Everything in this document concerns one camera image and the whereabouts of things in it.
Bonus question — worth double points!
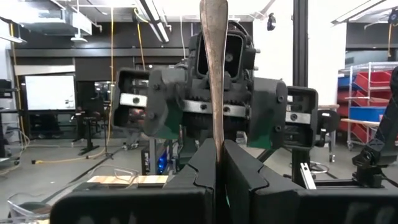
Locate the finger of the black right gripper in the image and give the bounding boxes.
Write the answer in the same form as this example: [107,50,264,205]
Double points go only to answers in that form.
[248,77,289,150]
[144,67,189,141]

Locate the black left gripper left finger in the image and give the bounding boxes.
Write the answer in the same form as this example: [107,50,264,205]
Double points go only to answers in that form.
[161,139,218,224]

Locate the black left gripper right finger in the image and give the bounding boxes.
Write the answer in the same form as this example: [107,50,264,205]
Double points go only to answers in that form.
[223,139,326,224]

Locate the dark metal fork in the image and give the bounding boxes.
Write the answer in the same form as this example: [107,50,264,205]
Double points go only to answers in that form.
[199,0,229,164]

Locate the computer with purple lights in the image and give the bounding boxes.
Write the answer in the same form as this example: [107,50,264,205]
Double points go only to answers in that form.
[141,146,170,175]

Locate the black office chair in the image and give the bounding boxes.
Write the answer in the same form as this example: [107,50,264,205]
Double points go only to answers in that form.
[315,108,341,164]

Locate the long ceiling light fixture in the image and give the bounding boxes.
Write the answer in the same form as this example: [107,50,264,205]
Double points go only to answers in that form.
[136,0,170,44]

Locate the black desk stand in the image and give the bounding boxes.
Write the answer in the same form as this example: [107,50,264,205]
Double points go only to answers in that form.
[77,107,102,156]

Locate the metal rack with red bins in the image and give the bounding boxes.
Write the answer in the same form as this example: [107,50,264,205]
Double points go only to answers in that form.
[337,62,398,152]

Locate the white board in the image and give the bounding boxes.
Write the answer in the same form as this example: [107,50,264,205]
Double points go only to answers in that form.
[24,73,76,111]

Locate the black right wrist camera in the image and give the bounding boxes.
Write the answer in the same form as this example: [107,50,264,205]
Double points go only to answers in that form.
[188,21,259,82]

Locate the small grey bracket plate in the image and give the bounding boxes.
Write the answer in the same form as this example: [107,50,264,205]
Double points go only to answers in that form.
[299,162,317,190]

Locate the yellow cable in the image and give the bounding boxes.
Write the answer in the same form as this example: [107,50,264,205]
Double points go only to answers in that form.
[134,7,147,71]
[30,7,115,165]

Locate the black vertical frame post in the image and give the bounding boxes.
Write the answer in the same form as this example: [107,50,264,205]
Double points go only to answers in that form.
[292,0,309,187]

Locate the black hanging camera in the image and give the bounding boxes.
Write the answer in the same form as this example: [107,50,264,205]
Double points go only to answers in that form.
[266,12,277,32]

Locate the grey ceiling duct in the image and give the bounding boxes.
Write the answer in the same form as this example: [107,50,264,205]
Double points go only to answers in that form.
[18,7,94,37]

